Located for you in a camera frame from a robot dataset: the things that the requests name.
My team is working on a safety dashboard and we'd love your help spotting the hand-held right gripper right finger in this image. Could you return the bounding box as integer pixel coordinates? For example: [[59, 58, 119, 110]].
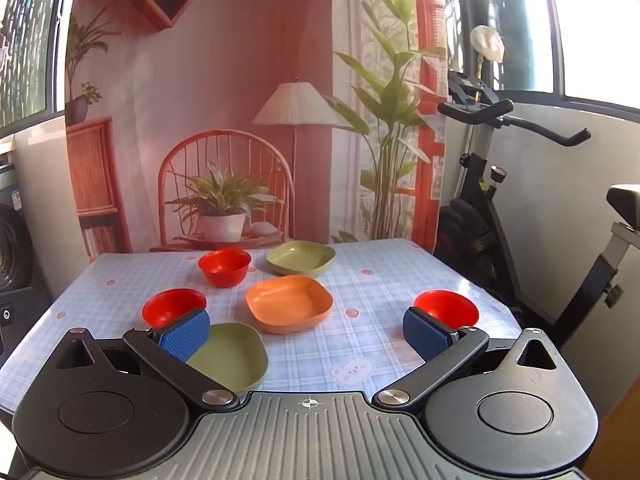
[[372, 307, 564, 413]]

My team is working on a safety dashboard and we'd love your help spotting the bright window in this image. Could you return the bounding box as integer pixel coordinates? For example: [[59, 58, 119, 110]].
[[445, 0, 640, 111]]

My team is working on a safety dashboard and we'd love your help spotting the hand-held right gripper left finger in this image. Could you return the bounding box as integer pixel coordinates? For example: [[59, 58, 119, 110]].
[[52, 308, 241, 413]]

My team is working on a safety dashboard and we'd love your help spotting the grey washing machine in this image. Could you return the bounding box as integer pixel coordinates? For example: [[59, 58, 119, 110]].
[[0, 157, 52, 313]]

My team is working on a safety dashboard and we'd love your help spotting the orange plate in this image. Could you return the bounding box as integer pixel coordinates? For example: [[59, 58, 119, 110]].
[[245, 276, 334, 335]]

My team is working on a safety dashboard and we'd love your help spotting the green plate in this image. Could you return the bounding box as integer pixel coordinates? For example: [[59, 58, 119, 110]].
[[186, 322, 268, 395], [266, 241, 336, 277]]

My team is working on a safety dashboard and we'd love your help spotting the window with patterned grille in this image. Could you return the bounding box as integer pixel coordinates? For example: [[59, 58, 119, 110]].
[[0, 0, 73, 133]]

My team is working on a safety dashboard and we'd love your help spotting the black exercise bike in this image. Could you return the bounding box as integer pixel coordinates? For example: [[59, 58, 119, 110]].
[[432, 71, 640, 356]]

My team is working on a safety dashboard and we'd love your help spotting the blue plaid tablecloth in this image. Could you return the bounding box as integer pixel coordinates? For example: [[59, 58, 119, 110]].
[[0, 237, 526, 413]]

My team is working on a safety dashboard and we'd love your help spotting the red bowl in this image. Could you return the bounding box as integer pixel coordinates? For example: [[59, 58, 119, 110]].
[[414, 290, 479, 328], [142, 288, 207, 330], [198, 248, 252, 288]]

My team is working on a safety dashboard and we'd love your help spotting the printed backdrop cloth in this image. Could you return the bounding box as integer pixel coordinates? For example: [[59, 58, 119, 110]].
[[65, 0, 449, 262]]

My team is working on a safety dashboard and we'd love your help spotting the white cloth on pole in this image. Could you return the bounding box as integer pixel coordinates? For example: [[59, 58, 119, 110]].
[[470, 25, 506, 63]]

